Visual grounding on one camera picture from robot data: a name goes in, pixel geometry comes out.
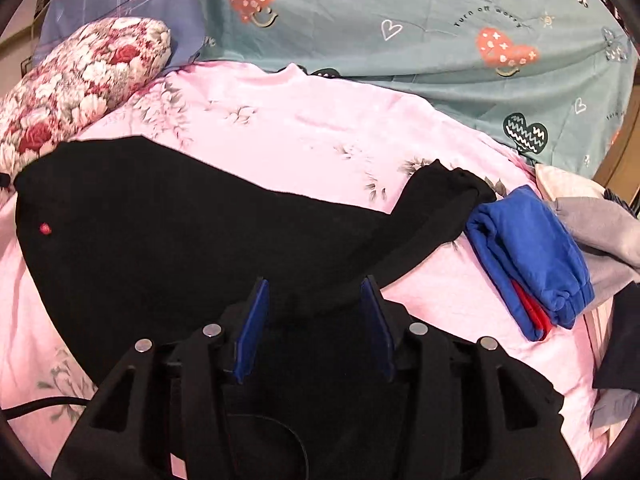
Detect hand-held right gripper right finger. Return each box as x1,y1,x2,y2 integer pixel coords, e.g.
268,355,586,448
359,274,582,480

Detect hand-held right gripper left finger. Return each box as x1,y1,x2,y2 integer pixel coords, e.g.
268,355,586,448
51,277,272,480

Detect black pants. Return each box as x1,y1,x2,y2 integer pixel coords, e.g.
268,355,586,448
14,135,563,480

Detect folded blue pants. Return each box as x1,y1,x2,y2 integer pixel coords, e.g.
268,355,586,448
464,185,596,342

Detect folded red garment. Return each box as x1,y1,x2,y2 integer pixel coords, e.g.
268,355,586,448
509,279,555,342

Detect pink floral blanket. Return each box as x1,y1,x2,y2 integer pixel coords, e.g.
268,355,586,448
0,60,617,480

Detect cream cloth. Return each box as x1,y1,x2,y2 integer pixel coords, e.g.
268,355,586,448
534,162,609,202

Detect grey garment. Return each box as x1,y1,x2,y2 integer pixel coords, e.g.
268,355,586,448
550,196,640,307

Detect dark navy garment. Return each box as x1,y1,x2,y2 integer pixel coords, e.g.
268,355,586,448
591,287,640,392

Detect dark striped cloth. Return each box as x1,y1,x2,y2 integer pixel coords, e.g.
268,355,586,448
604,186,640,217

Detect red floral pillow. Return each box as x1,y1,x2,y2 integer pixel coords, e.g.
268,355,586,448
0,16,172,175

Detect teal heart print sheet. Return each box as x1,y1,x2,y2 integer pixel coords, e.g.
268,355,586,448
194,0,639,182

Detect blue plaid sheet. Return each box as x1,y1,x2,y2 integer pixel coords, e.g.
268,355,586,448
36,0,217,70

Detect black cable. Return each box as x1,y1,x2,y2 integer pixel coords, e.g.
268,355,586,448
4,396,90,419

